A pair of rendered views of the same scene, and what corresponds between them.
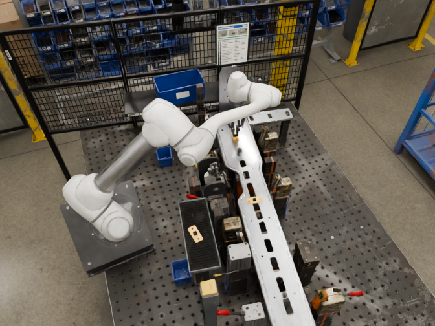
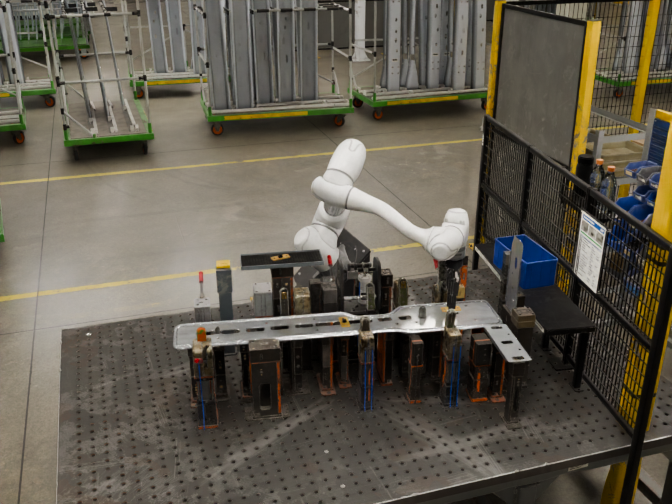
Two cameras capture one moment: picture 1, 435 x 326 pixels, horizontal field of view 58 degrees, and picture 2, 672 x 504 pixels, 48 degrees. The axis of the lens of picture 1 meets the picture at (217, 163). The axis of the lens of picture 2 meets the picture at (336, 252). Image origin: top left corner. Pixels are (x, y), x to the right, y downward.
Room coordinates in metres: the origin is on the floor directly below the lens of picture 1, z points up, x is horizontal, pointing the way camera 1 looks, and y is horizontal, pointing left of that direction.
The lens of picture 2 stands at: (1.25, -2.98, 2.57)
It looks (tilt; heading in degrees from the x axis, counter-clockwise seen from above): 24 degrees down; 92
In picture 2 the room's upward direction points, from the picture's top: straight up
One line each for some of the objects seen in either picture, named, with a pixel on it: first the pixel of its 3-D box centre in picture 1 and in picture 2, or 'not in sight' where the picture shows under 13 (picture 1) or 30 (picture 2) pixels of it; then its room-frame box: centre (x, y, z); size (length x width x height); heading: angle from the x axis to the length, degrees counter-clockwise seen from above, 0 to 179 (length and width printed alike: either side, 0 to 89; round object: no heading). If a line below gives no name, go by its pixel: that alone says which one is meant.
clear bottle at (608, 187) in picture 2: (213, 4); (608, 189); (2.29, 0.01, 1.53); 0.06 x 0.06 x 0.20
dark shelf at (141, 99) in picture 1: (191, 96); (528, 283); (2.05, 0.17, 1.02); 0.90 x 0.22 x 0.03; 101
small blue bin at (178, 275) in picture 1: (181, 272); not in sight; (0.91, 0.20, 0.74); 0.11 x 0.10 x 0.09; 11
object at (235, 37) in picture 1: (232, 43); (591, 251); (2.22, -0.10, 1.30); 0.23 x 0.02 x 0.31; 101
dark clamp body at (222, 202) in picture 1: (219, 222); (329, 323); (1.13, -0.01, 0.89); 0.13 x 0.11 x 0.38; 101
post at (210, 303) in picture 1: (210, 308); (226, 310); (0.66, 0.04, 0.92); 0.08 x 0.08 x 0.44; 11
